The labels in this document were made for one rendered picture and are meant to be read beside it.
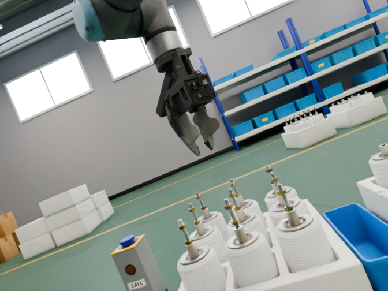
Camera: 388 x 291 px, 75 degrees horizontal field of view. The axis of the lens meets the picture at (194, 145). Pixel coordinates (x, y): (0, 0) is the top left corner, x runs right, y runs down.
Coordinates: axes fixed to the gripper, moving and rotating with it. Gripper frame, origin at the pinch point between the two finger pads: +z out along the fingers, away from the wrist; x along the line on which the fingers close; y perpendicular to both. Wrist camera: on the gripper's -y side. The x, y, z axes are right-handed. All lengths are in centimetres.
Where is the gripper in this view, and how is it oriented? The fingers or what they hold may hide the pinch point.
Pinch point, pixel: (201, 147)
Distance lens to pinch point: 56.3
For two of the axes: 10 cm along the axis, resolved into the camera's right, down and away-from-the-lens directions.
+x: 7.5, -3.3, 5.8
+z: 3.9, 9.2, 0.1
